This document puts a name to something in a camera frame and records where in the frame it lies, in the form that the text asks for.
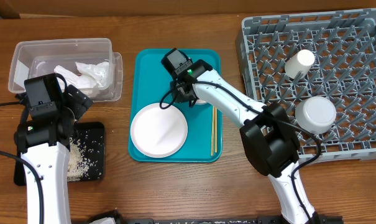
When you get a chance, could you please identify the white napkin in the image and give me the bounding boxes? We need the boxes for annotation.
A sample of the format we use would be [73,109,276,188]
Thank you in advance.
[75,61,109,88]
[54,65,96,96]

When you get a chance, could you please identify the wooden chopstick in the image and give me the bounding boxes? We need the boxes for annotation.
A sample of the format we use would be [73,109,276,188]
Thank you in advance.
[211,107,215,157]
[213,107,218,154]

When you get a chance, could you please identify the large white plate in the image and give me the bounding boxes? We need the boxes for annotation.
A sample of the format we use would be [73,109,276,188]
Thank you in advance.
[130,103,188,158]

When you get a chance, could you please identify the pile of rice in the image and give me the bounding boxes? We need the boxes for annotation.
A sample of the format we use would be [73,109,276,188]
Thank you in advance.
[66,127,103,182]

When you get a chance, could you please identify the pale green cup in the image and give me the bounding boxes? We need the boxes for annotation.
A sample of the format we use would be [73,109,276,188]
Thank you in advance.
[285,49,315,79]

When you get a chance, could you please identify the grey green saucer bowl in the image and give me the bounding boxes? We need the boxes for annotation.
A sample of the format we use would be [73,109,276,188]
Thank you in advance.
[295,96,337,134]

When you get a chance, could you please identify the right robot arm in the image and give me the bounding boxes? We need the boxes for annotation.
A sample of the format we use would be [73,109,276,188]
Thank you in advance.
[161,49,319,223]

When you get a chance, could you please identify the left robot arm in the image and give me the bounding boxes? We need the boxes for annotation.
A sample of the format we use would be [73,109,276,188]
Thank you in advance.
[14,73,93,223]

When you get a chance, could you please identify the grey dishwasher rack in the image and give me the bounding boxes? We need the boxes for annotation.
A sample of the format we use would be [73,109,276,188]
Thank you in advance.
[236,8,376,162]

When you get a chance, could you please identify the teal serving tray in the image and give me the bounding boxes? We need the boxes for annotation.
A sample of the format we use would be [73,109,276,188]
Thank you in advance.
[128,49,222,163]

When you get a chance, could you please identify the clear plastic bin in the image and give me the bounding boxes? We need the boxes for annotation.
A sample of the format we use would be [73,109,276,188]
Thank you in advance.
[8,38,117,93]

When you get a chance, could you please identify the black plastic tray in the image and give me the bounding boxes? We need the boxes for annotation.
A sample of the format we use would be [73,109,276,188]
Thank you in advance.
[13,121,106,187]

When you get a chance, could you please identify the cardboard backdrop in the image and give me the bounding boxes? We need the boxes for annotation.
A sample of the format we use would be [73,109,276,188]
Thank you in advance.
[0,0,376,18]

